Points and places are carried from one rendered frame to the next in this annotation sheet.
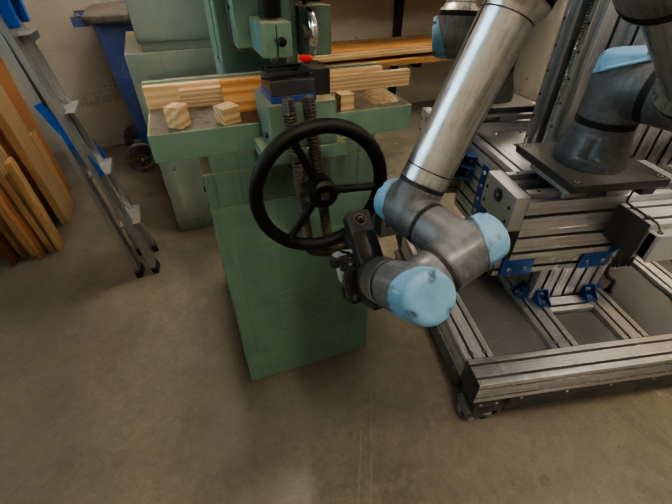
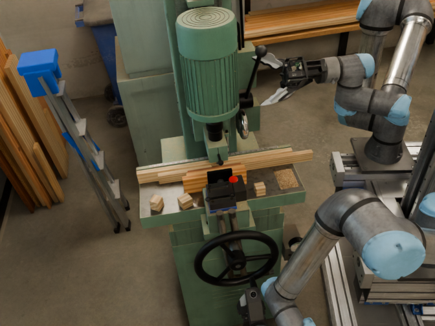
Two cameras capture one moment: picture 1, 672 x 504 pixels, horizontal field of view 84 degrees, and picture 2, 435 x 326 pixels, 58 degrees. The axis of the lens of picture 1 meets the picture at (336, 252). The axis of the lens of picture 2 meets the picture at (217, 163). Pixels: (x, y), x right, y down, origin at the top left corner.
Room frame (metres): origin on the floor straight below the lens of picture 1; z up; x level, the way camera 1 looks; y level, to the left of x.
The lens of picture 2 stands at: (-0.09, -0.12, 1.92)
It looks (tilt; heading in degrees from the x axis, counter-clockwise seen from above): 41 degrees down; 14
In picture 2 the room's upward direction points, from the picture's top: 5 degrees counter-clockwise
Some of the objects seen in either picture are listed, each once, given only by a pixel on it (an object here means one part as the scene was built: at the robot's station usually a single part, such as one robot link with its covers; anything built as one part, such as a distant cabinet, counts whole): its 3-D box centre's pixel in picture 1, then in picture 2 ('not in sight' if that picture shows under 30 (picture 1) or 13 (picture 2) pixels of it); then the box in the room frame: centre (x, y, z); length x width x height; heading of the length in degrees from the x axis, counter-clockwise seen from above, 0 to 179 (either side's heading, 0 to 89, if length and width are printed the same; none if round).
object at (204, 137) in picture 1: (287, 123); (222, 198); (0.89, 0.12, 0.87); 0.61 x 0.30 x 0.06; 110
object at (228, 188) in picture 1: (272, 136); (215, 178); (1.10, 0.19, 0.76); 0.57 x 0.45 x 0.09; 20
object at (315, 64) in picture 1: (296, 79); (226, 193); (0.81, 0.08, 0.99); 0.13 x 0.11 x 0.06; 110
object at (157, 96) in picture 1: (272, 85); (215, 165); (1.01, 0.16, 0.93); 0.60 x 0.02 x 0.05; 110
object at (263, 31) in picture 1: (271, 39); (215, 144); (1.01, 0.15, 1.03); 0.14 x 0.07 x 0.09; 20
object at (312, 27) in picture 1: (307, 33); (242, 123); (1.15, 0.08, 1.02); 0.12 x 0.03 x 0.12; 20
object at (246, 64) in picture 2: not in sight; (243, 65); (1.24, 0.08, 1.23); 0.09 x 0.08 x 0.15; 20
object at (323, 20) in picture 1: (313, 29); (247, 115); (1.22, 0.06, 1.02); 0.09 x 0.07 x 0.12; 110
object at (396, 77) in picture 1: (304, 86); (236, 166); (1.01, 0.08, 0.92); 0.60 x 0.02 x 0.04; 110
